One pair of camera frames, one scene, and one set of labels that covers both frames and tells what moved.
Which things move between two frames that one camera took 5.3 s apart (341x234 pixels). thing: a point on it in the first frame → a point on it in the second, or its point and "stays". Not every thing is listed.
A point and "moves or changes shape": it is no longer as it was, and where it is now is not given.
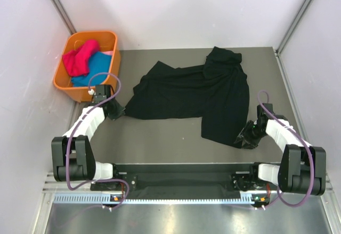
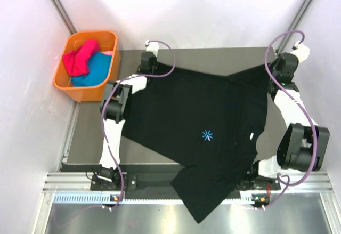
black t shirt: (217, 91) moves or changes shape
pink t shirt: (76, 62) stays
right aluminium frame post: (304, 5) stays
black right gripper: (245, 135) → (275, 61)
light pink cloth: (108, 52) stays
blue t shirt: (99, 62) stays
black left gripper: (119, 112) → (154, 59)
